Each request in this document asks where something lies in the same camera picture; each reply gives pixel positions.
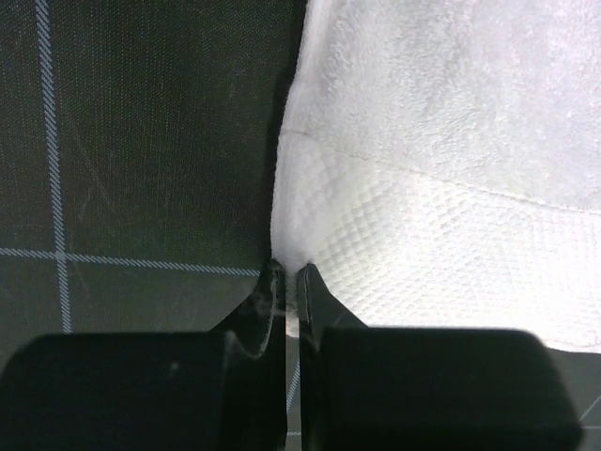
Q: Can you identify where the white towel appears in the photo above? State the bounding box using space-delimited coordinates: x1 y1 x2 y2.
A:
270 1 600 353

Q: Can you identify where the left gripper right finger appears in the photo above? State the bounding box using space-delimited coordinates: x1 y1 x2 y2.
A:
297 264 584 450

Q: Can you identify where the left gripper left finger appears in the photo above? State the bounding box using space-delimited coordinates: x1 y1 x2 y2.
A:
1 260 286 450

